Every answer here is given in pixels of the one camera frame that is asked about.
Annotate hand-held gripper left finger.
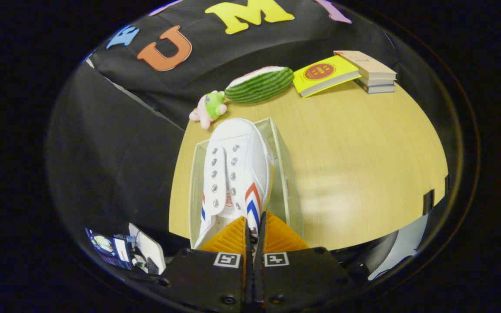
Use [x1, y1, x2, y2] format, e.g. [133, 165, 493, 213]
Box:
[159, 217, 255, 313]

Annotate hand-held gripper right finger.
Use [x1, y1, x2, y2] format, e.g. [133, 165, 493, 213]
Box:
[254, 212, 355, 313]

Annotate pale green fabric storage box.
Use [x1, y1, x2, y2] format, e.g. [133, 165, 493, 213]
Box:
[189, 117, 304, 250]

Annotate white shoe red blue stripes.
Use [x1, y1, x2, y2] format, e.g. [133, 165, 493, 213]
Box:
[193, 118, 275, 250]

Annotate white plastic device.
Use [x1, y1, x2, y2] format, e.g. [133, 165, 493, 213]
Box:
[128, 223, 167, 275]

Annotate blue printed carton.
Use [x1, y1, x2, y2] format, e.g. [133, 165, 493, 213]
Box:
[85, 228, 132, 270]

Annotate black backdrop cloth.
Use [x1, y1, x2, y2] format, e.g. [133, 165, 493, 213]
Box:
[45, 0, 401, 261]

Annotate pink and green plush toy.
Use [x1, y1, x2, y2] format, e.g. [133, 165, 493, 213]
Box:
[189, 90, 228, 130]

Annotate watermelon slice plush toy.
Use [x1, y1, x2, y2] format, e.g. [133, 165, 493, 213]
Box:
[224, 66, 294, 104]

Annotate grey blue book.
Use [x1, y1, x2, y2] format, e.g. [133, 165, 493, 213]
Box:
[355, 83, 396, 94]

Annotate yellow book red circle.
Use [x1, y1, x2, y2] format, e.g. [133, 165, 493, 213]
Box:
[293, 55, 362, 98]

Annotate white book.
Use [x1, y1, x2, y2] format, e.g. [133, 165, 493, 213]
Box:
[357, 77, 397, 87]

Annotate beige cover book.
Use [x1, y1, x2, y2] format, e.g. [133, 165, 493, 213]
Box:
[334, 50, 397, 80]

